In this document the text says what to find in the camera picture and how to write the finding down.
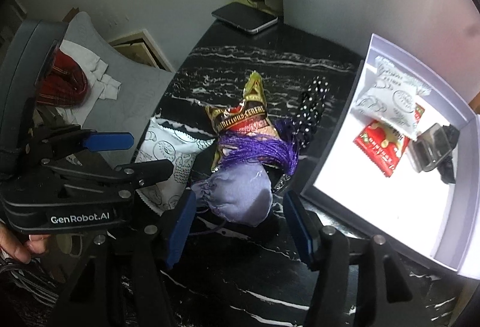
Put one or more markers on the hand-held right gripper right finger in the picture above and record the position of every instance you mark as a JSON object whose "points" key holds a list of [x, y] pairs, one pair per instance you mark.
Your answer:
{"points": [[300, 233]]}

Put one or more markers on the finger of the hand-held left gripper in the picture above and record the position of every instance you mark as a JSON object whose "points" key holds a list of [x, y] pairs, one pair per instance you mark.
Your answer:
{"points": [[150, 171], [108, 141]]}

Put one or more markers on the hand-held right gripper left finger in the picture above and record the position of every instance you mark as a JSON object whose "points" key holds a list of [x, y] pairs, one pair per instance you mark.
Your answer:
{"points": [[182, 229]]}

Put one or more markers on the white printed packet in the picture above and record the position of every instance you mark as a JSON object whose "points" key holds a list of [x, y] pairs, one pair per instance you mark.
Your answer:
{"points": [[165, 151], [390, 102]]}

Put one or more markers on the white gift box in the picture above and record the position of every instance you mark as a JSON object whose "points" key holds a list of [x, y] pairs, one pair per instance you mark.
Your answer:
{"points": [[356, 199]]}

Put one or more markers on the purple tassel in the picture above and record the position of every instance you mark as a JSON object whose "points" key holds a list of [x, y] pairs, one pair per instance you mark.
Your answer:
{"points": [[255, 151]]}

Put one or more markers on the red snack packet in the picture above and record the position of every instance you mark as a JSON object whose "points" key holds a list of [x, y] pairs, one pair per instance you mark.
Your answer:
{"points": [[378, 147]]}

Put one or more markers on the small black case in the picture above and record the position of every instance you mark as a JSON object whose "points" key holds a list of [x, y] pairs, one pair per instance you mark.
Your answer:
{"points": [[427, 151]]}

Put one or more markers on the person's left hand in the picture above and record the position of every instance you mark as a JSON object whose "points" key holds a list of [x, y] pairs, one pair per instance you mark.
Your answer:
{"points": [[22, 246]]}

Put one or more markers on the red plaid cloth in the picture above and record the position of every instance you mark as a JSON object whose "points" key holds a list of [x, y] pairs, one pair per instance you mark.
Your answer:
{"points": [[67, 83]]}

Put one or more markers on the grey pillow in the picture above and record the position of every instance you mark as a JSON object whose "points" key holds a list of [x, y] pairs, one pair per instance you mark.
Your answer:
{"points": [[131, 87]]}

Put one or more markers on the white cloth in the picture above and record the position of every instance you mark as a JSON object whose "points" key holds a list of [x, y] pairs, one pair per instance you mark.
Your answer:
{"points": [[101, 68]]}

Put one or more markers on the cardboard box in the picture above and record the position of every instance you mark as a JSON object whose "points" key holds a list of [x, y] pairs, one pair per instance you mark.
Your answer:
{"points": [[70, 14]]}

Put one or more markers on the wooden framed panel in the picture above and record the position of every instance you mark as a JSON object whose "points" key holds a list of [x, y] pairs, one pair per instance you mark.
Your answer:
{"points": [[138, 49]]}

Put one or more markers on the gold cereal packet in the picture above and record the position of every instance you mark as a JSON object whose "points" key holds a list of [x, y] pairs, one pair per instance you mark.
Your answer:
{"points": [[243, 117]]}

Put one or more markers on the black polka dot cloth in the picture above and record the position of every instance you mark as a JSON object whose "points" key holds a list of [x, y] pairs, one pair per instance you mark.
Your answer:
{"points": [[313, 113]]}

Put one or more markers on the black smartphone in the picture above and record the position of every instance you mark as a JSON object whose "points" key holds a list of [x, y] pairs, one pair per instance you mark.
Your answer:
{"points": [[243, 18]]}

